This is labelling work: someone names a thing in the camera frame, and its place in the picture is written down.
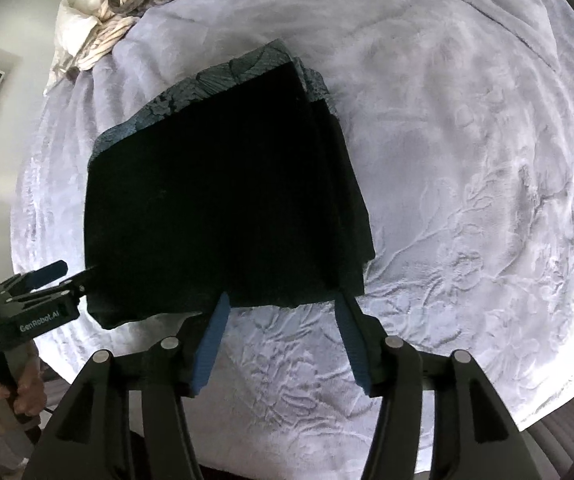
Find person's left hand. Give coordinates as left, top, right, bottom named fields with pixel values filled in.
left=0, top=352, right=48, bottom=417

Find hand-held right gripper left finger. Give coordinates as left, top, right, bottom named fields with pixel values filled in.
left=22, top=292, right=231, bottom=480

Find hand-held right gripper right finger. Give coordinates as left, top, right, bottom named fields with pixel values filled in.
left=336, top=294, right=542, bottom=480

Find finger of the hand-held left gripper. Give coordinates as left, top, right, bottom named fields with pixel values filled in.
left=14, top=260, right=68, bottom=292
left=42, top=265, right=100, bottom=302

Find dark pants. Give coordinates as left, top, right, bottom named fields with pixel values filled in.
left=84, top=39, right=375, bottom=331

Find white fleece blanket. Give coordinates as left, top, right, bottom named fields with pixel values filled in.
left=11, top=0, right=574, bottom=476

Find crumpled patterned bedding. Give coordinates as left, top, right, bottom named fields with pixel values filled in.
left=44, top=0, right=262, bottom=96

